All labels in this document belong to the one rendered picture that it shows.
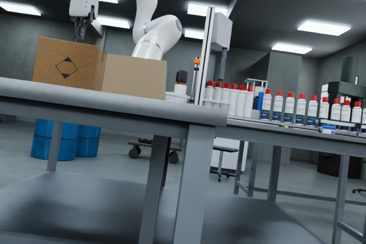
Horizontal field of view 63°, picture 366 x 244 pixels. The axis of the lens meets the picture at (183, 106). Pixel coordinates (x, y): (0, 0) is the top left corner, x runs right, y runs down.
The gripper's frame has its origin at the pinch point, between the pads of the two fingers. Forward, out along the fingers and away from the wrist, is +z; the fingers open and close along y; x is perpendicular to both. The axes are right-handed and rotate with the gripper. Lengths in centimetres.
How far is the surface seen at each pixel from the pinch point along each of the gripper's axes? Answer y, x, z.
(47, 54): 50, -21, 9
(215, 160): 136, -442, 152
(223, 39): -6, -97, -18
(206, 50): -1, -88, -9
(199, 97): -4, -85, 19
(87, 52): 35.5, -33.1, 4.6
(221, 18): -5, -94, -29
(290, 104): -46, -129, 14
